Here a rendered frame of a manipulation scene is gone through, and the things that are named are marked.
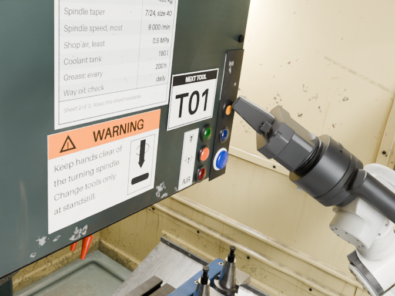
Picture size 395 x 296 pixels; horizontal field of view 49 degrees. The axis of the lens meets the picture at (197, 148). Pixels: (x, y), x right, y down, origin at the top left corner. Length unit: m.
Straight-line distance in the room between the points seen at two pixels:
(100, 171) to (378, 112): 0.95
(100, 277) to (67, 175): 1.69
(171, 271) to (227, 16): 1.34
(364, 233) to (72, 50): 0.47
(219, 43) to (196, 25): 0.06
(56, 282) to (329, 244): 1.20
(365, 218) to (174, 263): 1.23
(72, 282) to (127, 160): 1.62
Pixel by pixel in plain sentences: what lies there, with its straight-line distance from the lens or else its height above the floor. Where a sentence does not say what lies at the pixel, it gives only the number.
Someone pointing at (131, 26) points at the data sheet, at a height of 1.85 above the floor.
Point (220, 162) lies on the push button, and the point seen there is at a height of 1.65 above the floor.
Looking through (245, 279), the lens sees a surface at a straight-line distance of 1.15.
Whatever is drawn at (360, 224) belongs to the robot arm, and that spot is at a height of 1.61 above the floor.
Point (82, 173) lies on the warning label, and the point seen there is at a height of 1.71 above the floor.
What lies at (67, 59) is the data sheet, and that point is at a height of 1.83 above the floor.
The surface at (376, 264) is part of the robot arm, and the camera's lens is 0.91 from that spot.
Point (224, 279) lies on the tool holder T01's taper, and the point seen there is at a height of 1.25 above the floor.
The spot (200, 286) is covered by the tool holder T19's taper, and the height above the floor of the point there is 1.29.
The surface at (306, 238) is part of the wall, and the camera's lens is 1.49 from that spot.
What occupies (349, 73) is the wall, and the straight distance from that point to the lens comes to 1.30.
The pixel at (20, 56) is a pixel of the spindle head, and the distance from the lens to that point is 0.38.
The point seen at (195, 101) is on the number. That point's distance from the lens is 0.57.
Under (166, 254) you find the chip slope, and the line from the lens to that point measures 1.84.
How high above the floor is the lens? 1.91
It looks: 21 degrees down
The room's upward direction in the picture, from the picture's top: 7 degrees clockwise
